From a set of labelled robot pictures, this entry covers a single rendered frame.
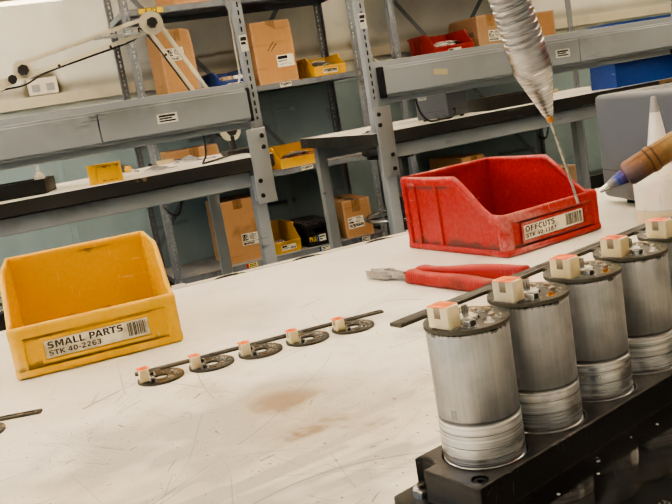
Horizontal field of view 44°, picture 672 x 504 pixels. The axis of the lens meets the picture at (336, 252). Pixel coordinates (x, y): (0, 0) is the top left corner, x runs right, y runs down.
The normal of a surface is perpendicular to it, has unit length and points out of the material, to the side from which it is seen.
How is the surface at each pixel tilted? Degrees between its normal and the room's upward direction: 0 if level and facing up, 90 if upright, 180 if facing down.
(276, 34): 92
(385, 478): 0
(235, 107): 90
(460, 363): 90
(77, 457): 0
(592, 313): 90
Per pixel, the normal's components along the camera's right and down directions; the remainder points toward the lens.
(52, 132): 0.39, 0.10
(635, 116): -0.97, 0.19
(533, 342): -0.15, 0.20
